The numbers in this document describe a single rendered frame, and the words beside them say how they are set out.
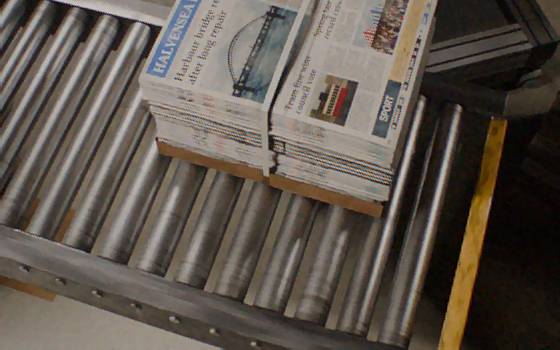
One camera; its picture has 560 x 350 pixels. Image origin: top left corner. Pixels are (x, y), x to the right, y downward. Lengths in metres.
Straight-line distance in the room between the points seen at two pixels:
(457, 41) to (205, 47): 1.19
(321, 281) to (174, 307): 0.22
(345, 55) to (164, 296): 0.45
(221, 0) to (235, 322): 0.48
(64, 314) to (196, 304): 0.94
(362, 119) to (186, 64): 0.26
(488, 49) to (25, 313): 1.42
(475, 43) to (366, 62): 1.12
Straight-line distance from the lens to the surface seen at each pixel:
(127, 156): 1.34
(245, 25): 1.16
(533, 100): 2.44
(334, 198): 1.24
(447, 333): 1.19
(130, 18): 1.49
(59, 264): 1.26
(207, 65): 1.12
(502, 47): 2.25
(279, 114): 1.07
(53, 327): 2.10
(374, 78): 1.11
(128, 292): 1.22
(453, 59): 2.18
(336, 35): 1.15
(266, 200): 1.26
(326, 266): 1.22
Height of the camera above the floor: 1.93
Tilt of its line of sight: 61 degrees down
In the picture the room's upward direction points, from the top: straight up
